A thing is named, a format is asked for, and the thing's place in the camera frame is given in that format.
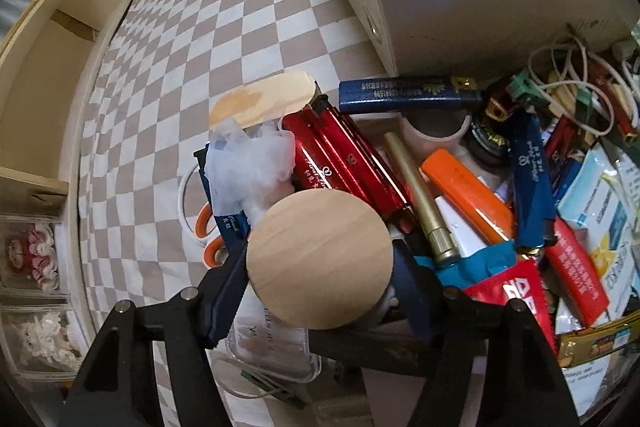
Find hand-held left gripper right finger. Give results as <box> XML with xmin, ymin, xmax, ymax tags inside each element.
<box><xmin>390</xmin><ymin>239</ymin><xmax>581</xmax><ymax>427</ymax></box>

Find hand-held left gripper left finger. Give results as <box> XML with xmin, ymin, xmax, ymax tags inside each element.
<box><xmin>59</xmin><ymin>242</ymin><xmax>251</xmax><ymax>427</ymax></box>

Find round wooden disc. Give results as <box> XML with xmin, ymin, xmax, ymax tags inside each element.
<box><xmin>246</xmin><ymin>189</ymin><xmax>395</xmax><ymax>330</ymax></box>

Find teal packet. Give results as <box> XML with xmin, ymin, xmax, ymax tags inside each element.
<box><xmin>415</xmin><ymin>239</ymin><xmax>518</xmax><ymax>290</ymax></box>

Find clear plastic case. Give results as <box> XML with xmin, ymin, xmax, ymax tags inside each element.
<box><xmin>225</xmin><ymin>302</ymin><xmax>323</xmax><ymax>383</ymax></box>

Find white tube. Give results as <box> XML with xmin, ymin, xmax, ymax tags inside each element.
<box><xmin>435</xmin><ymin>194</ymin><xmax>488</xmax><ymax>258</ymax></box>

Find gold pen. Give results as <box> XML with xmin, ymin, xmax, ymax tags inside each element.
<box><xmin>383</xmin><ymin>132</ymin><xmax>460</xmax><ymax>268</ymax></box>

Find red snack packet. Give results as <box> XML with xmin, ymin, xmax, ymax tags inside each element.
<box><xmin>462</xmin><ymin>259</ymin><xmax>557</xmax><ymax>353</ymax></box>

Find orange highlighter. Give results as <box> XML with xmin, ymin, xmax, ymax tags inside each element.
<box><xmin>421</xmin><ymin>149</ymin><xmax>516</xmax><ymax>243</ymax></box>

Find crumpled white plastic wrap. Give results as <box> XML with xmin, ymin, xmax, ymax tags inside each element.
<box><xmin>205</xmin><ymin>117</ymin><xmax>297</xmax><ymax>228</ymax></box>

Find white tape roll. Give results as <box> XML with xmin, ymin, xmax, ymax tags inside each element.
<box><xmin>402</xmin><ymin>109</ymin><xmax>473</xmax><ymax>152</ymax></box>

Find blue pen sleeve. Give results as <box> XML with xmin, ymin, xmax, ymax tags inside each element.
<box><xmin>507</xmin><ymin>112</ymin><xmax>557</xmax><ymax>253</ymax></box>

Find black round tin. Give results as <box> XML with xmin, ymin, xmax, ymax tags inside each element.
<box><xmin>467</xmin><ymin>114</ymin><xmax>516</xmax><ymax>165</ymax></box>

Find gold packet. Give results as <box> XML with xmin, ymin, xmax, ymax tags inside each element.
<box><xmin>557</xmin><ymin>312</ymin><xmax>640</xmax><ymax>368</ymax></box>

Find oval wooden piece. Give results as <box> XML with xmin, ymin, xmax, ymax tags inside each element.
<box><xmin>208</xmin><ymin>69</ymin><xmax>317</xmax><ymax>132</ymax></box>

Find clear drawer with white doll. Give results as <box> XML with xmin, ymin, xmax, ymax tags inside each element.
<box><xmin>0</xmin><ymin>307</ymin><xmax>86</xmax><ymax>378</ymax></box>

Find clear drawer with red doll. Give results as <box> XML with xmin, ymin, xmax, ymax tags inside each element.
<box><xmin>0</xmin><ymin>212</ymin><xmax>66</xmax><ymax>293</ymax></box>

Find white blue wipes packet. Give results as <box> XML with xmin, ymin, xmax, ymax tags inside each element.
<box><xmin>557</xmin><ymin>147</ymin><xmax>631</xmax><ymax>258</ymax></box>

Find white yellow packet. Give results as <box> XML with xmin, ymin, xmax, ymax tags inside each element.
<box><xmin>585</xmin><ymin>227</ymin><xmax>640</xmax><ymax>298</ymax></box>

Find blue pen box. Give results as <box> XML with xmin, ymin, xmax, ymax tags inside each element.
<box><xmin>338</xmin><ymin>76</ymin><xmax>483</xmax><ymax>114</ymax></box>

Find checkered bed sheet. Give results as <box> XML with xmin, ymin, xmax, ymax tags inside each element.
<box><xmin>75</xmin><ymin>0</ymin><xmax>396</xmax><ymax>427</ymax></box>

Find orange handled scissors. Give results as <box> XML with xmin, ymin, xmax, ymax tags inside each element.
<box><xmin>195</xmin><ymin>202</ymin><xmax>236</xmax><ymax>270</ymax></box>

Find white cord loop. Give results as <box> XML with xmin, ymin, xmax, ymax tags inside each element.
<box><xmin>177</xmin><ymin>164</ymin><xmax>206</xmax><ymax>240</ymax></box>

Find white cable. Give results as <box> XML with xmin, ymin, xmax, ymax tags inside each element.
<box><xmin>527</xmin><ymin>34</ymin><xmax>640</xmax><ymax>138</ymax></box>

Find wooden bed frame shelf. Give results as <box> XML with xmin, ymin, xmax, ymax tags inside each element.
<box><xmin>0</xmin><ymin>0</ymin><xmax>146</xmax><ymax>208</ymax></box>

